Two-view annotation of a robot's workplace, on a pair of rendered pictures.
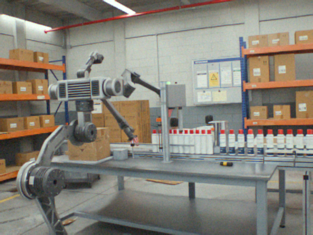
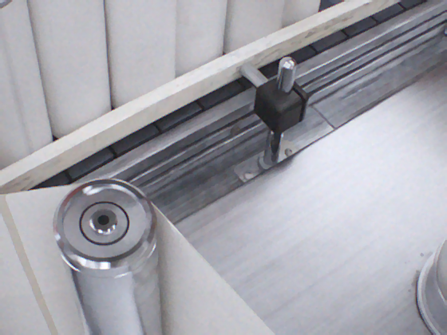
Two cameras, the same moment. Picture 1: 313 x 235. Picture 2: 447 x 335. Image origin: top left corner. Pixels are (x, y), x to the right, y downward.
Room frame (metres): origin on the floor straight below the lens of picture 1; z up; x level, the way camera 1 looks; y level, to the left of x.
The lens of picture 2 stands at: (2.91, -0.42, 1.27)
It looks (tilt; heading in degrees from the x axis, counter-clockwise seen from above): 54 degrees down; 110
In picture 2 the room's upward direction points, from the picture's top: 6 degrees clockwise
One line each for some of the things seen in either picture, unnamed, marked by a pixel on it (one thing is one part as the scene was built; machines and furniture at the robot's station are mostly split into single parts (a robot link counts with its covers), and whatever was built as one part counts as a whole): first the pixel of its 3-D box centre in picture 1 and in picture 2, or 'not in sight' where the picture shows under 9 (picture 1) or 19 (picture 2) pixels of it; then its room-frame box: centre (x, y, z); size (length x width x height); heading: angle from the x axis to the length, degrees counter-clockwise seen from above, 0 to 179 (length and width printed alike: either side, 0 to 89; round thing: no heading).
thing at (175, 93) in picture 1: (174, 95); not in sight; (2.60, -0.16, 1.38); 0.17 x 0.10 x 0.19; 117
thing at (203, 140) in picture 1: (203, 141); not in sight; (2.58, -0.39, 0.98); 0.05 x 0.05 x 0.20
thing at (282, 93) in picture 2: not in sight; (279, 116); (2.83, -0.09, 0.89); 0.03 x 0.03 x 0.12; 62
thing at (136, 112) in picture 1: (121, 133); not in sight; (6.60, 0.78, 0.70); 1.20 x 0.82 x 1.39; 73
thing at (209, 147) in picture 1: (209, 141); not in sight; (2.55, -0.43, 0.98); 0.05 x 0.05 x 0.20
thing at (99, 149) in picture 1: (89, 143); not in sight; (2.79, 0.63, 0.99); 0.30 x 0.24 x 0.27; 68
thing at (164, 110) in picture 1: (165, 121); not in sight; (2.58, -0.07, 1.16); 0.04 x 0.04 x 0.67; 62
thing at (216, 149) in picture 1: (218, 137); not in sight; (2.61, -0.52, 1.01); 0.14 x 0.13 x 0.26; 62
